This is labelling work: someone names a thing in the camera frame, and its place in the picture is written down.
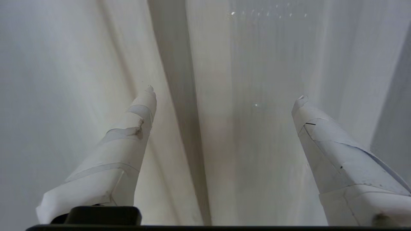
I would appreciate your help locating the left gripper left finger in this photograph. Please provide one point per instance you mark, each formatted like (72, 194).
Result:
(109, 166)

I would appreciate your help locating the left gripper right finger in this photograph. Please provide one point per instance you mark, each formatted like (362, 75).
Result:
(346, 179)

